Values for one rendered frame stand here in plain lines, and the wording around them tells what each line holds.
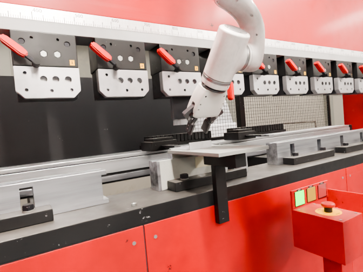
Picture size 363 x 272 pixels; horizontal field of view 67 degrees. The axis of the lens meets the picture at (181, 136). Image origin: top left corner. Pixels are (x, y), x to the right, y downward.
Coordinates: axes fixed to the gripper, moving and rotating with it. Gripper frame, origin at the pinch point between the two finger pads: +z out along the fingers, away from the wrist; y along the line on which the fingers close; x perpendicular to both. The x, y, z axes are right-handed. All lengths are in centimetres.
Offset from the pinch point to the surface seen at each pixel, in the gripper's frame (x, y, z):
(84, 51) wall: -335, -46, 122
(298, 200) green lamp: 29.1, -25.6, 9.8
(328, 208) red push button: 36.4, -27.2, 4.8
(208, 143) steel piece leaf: 4.5, -2.7, 3.2
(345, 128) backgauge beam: -18, -147, 28
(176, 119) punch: -8.8, 2.3, 3.1
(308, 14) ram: -34, -71, -33
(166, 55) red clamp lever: -15.0, 8.9, -16.7
